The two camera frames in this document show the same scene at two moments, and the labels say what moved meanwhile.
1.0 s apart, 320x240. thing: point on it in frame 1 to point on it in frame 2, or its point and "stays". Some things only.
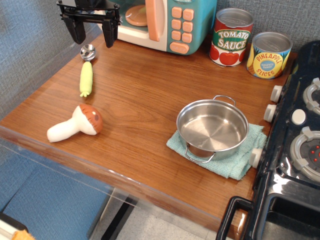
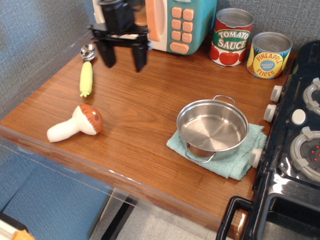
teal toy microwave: (179, 27) stays
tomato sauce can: (232, 29) stays
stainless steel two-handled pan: (211, 127) stays
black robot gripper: (106, 10) to (119, 25)
